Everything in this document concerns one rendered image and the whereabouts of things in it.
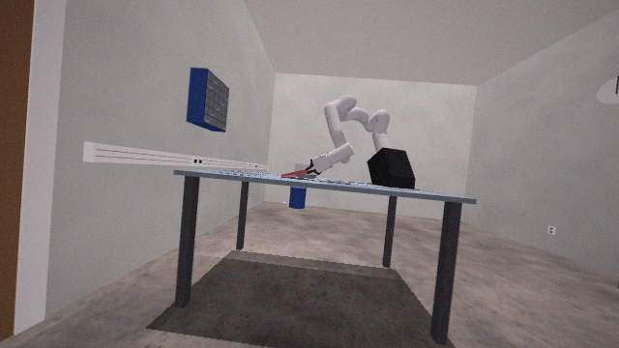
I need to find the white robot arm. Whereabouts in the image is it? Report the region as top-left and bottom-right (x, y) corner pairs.
(324, 95), (392, 168)

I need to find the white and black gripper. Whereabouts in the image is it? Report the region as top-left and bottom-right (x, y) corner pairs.
(305, 155), (332, 175)

